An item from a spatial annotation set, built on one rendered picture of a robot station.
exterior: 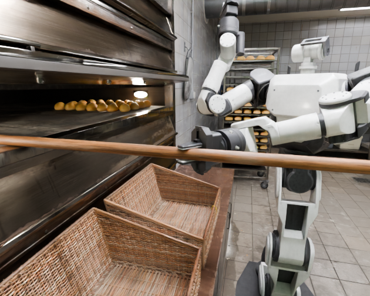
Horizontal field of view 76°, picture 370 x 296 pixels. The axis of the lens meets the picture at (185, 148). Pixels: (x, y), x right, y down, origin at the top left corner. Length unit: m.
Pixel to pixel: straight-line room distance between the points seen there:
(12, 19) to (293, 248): 1.29
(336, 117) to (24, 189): 0.91
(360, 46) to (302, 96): 4.93
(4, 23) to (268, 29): 5.13
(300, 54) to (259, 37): 4.54
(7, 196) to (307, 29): 5.47
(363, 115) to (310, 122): 0.14
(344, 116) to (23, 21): 0.92
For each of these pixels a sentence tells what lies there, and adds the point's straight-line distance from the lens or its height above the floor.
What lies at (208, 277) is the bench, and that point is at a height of 0.58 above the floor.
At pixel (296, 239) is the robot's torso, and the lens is 1.20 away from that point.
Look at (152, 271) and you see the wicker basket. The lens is 1.15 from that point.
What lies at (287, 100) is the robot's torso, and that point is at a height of 1.30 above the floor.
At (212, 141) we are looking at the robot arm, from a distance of 0.61.
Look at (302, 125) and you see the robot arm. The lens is 0.72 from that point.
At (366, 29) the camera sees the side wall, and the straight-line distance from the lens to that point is 5.95.
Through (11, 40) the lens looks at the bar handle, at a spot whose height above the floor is 1.45.
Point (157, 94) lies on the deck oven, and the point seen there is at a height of 1.28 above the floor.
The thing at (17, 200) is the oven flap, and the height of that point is 1.03.
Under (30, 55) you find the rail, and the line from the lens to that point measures 0.68.
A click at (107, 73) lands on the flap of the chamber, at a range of 0.92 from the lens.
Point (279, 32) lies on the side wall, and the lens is 5.62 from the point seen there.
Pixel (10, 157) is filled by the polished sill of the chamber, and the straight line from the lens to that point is 0.82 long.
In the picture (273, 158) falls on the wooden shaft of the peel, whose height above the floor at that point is 1.20.
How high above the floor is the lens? 1.35
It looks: 15 degrees down
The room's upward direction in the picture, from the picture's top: straight up
